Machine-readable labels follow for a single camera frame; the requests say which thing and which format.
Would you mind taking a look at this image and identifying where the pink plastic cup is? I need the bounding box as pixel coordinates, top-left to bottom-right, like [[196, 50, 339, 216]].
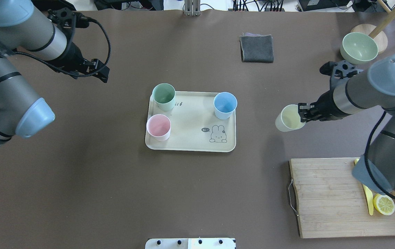
[[146, 114, 171, 141]]

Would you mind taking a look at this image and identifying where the lemon half slice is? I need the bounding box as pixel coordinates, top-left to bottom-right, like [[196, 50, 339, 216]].
[[373, 194, 395, 215]]

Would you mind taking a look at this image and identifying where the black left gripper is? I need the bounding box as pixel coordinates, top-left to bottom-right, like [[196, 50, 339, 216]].
[[47, 42, 110, 83]]

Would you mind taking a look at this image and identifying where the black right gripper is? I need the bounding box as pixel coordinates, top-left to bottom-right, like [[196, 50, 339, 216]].
[[298, 91, 346, 122]]

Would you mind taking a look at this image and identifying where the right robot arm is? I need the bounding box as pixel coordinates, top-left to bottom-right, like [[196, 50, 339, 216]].
[[298, 55, 395, 194]]

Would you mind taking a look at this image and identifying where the yellow plastic knife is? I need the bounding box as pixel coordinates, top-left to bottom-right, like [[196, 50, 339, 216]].
[[354, 158, 374, 216]]

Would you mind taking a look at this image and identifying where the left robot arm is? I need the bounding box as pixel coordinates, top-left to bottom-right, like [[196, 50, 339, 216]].
[[0, 0, 110, 146]]

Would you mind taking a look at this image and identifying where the aluminium frame post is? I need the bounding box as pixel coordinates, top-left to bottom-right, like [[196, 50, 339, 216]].
[[183, 0, 201, 16]]

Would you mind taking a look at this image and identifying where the cream plastic cup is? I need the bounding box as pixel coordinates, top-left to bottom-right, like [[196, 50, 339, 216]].
[[275, 104, 306, 132]]

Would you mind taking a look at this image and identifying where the cream serving tray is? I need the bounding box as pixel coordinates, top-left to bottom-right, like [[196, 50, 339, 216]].
[[145, 91, 236, 153]]

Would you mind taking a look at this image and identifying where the blue plastic cup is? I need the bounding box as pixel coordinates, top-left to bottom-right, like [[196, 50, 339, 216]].
[[213, 92, 237, 120]]

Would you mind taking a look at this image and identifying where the wooden cutting board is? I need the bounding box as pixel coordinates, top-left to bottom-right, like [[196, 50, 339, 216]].
[[289, 158, 395, 239]]

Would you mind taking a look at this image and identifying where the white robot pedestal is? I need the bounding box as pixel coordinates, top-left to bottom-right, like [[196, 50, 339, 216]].
[[145, 237, 236, 249]]

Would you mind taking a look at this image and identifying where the green plastic cup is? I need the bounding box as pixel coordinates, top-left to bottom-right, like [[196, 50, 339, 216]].
[[152, 83, 176, 111]]

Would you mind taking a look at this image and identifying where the grey folded cloth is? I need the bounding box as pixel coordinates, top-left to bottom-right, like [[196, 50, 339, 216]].
[[240, 33, 274, 63]]

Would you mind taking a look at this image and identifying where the wooden mug tree stand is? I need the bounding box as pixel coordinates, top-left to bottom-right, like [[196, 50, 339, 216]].
[[351, 0, 395, 54]]

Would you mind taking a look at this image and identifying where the green bowl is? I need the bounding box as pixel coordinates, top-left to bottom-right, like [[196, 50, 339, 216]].
[[340, 33, 379, 64]]

